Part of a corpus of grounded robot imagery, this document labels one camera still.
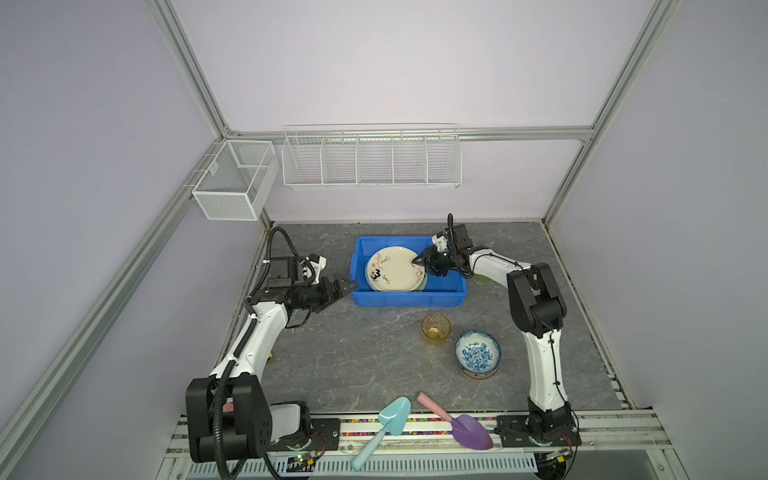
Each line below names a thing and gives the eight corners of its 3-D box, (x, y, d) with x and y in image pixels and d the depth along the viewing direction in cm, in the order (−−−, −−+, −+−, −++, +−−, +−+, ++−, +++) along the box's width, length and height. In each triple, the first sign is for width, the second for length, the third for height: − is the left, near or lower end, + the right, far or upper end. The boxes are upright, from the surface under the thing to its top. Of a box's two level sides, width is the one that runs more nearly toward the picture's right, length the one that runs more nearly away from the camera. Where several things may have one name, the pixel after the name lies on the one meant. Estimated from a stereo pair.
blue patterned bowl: (452, 382, 84) (459, 367, 74) (448, 348, 90) (455, 330, 80) (491, 382, 84) (504, 367, 74) (485, 348, 90) (496, 330, 80)
